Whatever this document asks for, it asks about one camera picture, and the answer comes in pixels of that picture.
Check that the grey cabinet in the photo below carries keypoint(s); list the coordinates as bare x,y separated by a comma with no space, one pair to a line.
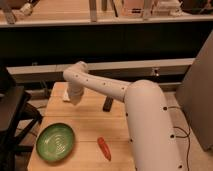
195,95

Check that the green ribbed plate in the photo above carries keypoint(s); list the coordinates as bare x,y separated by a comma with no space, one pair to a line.
55,142

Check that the black rectangular block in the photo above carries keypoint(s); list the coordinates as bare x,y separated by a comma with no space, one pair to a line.
107,104

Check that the black side cart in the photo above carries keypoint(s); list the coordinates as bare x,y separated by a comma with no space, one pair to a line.
17,117

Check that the orange carrot toy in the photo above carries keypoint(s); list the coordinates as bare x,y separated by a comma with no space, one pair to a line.
104,148

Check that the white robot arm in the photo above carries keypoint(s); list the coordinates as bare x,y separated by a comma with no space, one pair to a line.
151,131

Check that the grey metal rail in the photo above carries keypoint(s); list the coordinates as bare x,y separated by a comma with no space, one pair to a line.
119,70

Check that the white sponge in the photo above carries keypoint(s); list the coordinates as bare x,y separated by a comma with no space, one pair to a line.
65,96

